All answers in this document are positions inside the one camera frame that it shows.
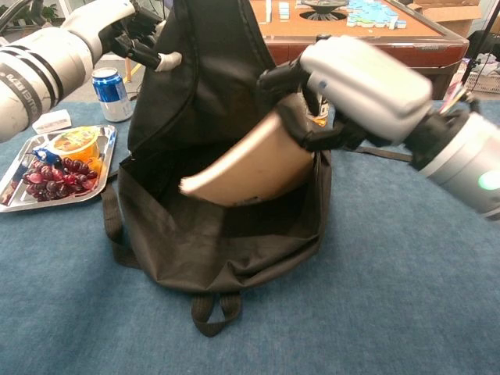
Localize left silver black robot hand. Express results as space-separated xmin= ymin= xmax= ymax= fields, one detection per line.
xmin=62 ymin=0 xmax=184 ymax=73

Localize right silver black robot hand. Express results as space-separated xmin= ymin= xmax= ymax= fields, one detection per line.
xmin=256 ymin=34 xmax=434 ymax=153

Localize brown spiral notebook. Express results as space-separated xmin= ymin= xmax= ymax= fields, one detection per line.
xmin=179 ymin=112 xmax=316 ymax=208

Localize black fabric backpack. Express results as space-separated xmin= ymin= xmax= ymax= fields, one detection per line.
xmin=102 ymin=0 xmax=413 ymax=339

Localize green plants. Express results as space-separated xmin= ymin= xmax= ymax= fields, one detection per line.
xmin=0 ymin=0 xmax=59 ymax=28

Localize brown mahjong table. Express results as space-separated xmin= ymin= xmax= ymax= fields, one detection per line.
xmin=249 ymin=0 xmax=470 ymax=101

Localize blue mahjong tile pile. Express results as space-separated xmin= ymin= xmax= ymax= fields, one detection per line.
xmin=346 ymin=0 xmax=407 ymax=31

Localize blue white soda can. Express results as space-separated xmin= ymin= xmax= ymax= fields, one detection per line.
xmin=91 ymin=66 xmax=134 ymax=123

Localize black dice dome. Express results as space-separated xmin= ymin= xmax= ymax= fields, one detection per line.
xmin=298 ymin=0 xmax=348 ymax=20

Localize cardboard box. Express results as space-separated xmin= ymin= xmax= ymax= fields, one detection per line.
xmin=405 ymin=0 xmax=488 ymax=38

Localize small white box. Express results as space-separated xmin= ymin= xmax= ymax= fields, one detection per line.
xmin=31 ymin=109 xmax=73 ymax=134

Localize white plastic basket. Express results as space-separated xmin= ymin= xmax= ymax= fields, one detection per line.
xmin=464 ymin=54 xmax=500 ymax=95

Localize black tripod stand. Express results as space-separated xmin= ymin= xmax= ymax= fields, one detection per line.
xmin=460 ymin=0 xmax=497 ymax=89

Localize orange fruit jelly cup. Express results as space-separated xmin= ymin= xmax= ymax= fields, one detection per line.
xmin=50 ymin=127 xmax=103 ymax=165

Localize blue white candy wrapper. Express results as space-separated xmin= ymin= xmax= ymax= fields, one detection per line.
xmin=31 ymin=146 xmax=62 ymax=165

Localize red grape bunch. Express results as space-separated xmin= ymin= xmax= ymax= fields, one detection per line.
xmin=22 ymin=157 xmax=98 ymax=202

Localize blue felt table mat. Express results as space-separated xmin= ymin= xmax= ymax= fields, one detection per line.
xmin=0 ymin=99 xmax=500 ymax=375

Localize metal serving tray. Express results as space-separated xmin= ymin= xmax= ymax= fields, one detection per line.
xmin=0 ymin=124 xmax=118 ymax=214

